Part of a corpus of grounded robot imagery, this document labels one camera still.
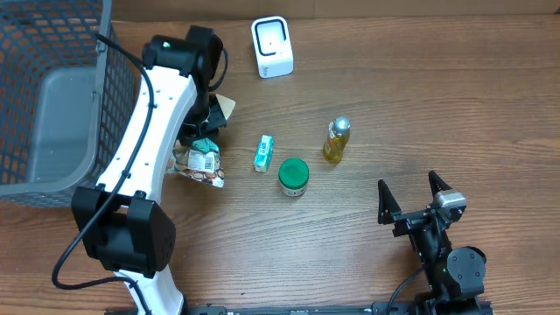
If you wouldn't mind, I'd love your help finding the white barcode scanner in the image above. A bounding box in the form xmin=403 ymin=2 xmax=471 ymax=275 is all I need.
xmin=251 ymin=16 xmax=294 ymax=79

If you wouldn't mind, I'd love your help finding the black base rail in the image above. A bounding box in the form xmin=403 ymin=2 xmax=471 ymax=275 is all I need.
xmin=104 ymin=300 xmax=495 ymax=315

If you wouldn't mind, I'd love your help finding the green lidded jar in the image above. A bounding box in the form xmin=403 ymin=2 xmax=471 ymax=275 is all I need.
xmin=278 ymin=158 xmax=310 ymax=197

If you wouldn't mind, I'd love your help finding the brown snack packet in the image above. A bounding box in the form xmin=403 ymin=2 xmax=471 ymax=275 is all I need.
xmin=165 ymin=94 xmax=235 ymax=188

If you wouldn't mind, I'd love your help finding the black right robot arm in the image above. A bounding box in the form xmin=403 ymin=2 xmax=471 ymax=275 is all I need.
xmin=372 ymin=171 xmax=494 ymax=315

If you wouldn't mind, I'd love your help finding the yellow liquid bottle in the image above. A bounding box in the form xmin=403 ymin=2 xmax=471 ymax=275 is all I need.
xmin=323 ymin=116 xmax=351 ymax=164

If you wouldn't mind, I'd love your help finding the teal Kleenex tissue pack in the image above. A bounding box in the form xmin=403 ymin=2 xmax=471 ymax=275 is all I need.
xmin=254 ymin=135 xmax=274 ymax=172

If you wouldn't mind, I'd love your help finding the dark grey mesh basket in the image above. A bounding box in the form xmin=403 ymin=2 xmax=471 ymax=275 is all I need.
xmin=1 ymin=0 xmax=135 ymax=207

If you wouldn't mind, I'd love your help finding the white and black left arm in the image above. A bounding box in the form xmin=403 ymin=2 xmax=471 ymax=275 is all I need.
xmin=52 ymin=25 xmax=228 ymax=314

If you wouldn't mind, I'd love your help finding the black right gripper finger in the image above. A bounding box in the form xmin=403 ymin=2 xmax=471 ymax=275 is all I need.
xmin=428 ymin=171 xmax=452 ymax=197
xmin=378 ymin=179 xmax=402 ymax=225

